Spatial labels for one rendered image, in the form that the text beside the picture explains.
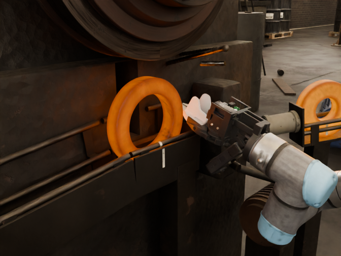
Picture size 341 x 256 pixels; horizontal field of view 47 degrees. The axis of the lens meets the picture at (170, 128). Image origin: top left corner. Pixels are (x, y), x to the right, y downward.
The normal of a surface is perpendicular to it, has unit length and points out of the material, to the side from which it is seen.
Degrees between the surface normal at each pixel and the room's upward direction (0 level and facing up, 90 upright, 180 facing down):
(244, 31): 90
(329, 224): 0
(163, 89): 90
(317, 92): 90
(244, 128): 90
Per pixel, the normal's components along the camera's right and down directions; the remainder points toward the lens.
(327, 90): 0.19, 0.30
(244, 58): 0.73, 0.21
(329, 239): -0.01, -0.95
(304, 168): -0.25, -0.53
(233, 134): -0.69, 0.23
